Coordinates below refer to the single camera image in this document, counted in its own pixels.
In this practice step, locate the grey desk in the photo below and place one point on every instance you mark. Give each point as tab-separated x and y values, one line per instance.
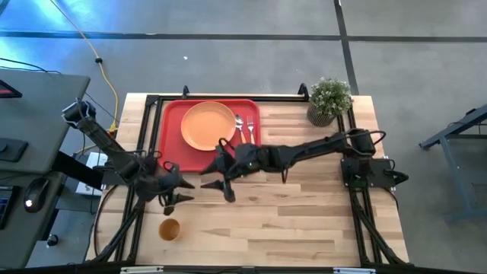
38	114

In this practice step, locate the red plastic tray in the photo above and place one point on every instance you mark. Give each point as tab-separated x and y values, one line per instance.
171	152

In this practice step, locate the white power box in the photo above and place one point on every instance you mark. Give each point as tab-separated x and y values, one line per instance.
85	186

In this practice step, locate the white bracket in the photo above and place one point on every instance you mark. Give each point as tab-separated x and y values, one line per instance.
354	270
141	269

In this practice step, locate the silver fork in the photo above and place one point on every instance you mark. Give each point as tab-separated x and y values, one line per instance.
250	125

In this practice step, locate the orange cup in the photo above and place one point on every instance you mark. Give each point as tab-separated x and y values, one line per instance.
169	229

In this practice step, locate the woven grey plant pot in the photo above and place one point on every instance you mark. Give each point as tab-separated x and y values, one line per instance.
317	118

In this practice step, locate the orange plate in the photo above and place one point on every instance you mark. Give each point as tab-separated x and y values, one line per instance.
207	125

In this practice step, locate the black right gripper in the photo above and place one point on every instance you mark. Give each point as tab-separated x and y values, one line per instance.
247	160

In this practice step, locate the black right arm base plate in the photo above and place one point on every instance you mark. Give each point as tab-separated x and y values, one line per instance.
376	173

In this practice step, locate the silver spoon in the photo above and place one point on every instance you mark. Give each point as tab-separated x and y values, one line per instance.
239	121

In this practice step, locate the black round knob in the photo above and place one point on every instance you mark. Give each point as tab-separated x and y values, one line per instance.
52	240

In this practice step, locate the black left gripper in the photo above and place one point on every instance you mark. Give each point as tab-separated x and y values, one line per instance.
167	182

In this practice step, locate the green artificial plant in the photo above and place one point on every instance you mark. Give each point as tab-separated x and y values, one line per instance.
330	95

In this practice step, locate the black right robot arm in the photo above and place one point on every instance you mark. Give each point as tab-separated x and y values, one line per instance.
312	148

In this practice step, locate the black pad on desk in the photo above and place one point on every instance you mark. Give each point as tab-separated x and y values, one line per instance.
13	150

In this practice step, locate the black metal table frame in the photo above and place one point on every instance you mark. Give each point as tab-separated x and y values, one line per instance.
281	97

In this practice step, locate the black computer mouse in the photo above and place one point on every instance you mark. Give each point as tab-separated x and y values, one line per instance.
36	194

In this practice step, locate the black keyboard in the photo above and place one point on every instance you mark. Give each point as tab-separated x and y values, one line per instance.
4	207

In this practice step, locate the blue-grey metal stand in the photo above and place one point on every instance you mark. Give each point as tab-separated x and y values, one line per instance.
449	131

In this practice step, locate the black device with red light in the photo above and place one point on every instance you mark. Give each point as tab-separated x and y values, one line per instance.
7	91

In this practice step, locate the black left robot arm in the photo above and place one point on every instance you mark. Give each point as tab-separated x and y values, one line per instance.
102	141

